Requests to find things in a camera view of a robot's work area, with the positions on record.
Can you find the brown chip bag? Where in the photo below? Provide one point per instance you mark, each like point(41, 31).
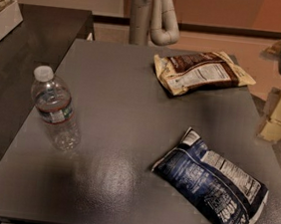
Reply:
point(184, 73)

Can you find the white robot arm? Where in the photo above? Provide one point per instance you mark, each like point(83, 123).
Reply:
point(153, 20)

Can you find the blue chip bag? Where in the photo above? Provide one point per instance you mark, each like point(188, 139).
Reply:
point(219, 189)

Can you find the clear plastic water bottle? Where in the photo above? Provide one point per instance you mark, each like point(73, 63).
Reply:
point(53, 101)

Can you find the dark side table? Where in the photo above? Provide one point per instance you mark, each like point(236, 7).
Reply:
point(43, 38)

